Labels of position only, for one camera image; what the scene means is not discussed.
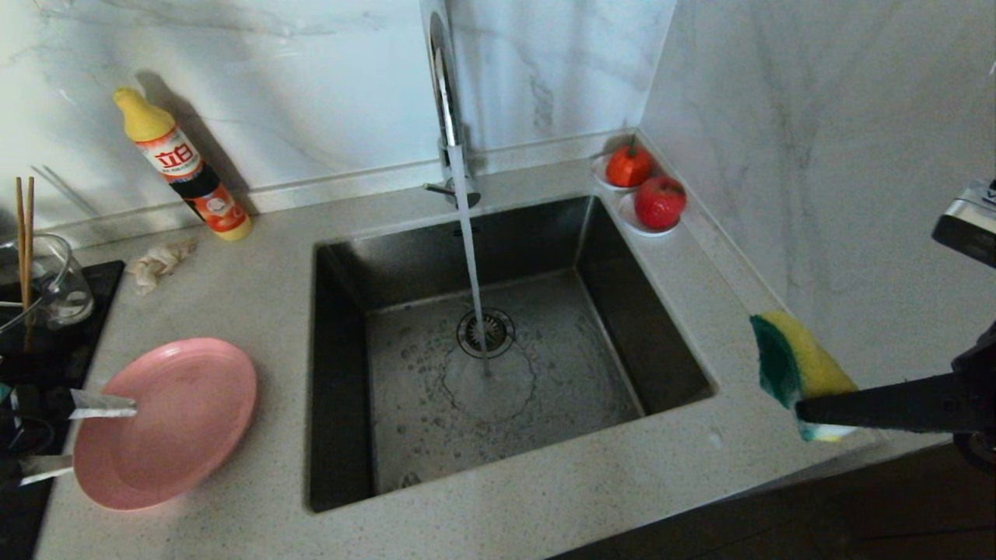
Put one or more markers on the running water stream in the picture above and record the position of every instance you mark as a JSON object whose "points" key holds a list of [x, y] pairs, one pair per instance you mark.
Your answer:
{"points": [[471, 257]]}

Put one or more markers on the pink plate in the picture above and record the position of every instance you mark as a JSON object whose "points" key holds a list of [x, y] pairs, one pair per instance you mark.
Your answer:
{"points": [[171, 424]]}

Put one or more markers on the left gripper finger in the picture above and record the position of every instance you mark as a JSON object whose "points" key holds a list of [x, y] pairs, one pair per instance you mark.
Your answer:
{"points": [[47, 469], [101, 404]]}

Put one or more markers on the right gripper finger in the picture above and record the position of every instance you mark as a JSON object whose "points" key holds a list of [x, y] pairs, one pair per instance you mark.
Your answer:
{"points": [[887, 404]]}

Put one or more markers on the yellow green sponge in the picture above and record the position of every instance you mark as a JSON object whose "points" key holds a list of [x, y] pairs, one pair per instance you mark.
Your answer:
{"points": [[805, 362]]}

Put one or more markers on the orange dish soap bottle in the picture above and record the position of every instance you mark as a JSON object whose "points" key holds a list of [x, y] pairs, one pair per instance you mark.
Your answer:
{"points": [[183, 163]]}

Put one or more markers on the clear glass bowl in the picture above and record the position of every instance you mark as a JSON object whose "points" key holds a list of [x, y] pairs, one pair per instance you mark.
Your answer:
{"points": [[58, 288]]}

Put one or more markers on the crumpled paper scrap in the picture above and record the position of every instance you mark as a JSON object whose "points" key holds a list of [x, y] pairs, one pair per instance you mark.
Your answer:
{"points": [[159, 263]]}

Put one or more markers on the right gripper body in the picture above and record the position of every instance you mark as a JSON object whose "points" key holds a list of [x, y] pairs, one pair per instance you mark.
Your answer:
{"points": [[980, 404]]}

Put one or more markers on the red tomato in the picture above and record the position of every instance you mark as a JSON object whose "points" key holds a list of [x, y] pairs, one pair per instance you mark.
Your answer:
{"points": [[627, 167]]}

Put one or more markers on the black cooktop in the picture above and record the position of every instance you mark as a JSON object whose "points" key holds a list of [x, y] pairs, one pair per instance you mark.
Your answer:
{"points": [[54, 358]]}

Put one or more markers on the brown wooden chopstick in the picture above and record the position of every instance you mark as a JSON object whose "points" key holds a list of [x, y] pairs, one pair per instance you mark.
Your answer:
{"points": [[23, 233]]}

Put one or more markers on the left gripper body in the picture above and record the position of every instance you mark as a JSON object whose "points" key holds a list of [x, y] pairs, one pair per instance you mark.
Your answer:
{"points": [[35, 428]]}

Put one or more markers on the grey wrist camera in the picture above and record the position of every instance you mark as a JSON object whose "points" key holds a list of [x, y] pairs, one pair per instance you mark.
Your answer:
{"points": [[969, 225]]}

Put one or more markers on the chrome faucet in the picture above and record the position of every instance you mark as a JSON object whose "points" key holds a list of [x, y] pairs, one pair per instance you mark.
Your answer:
{"points": [[445, 93]]}

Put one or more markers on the round metal drain strainer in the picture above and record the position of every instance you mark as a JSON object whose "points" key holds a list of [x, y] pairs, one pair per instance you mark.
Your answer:
{"points": [[498, 333]]}

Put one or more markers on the red apple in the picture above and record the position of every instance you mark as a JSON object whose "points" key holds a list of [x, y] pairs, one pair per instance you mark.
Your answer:
{"points": [[659, 204]]}

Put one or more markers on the stainless steel sink basin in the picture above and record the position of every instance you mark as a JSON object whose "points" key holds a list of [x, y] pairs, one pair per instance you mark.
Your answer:
{"points": [[560, 373]]}

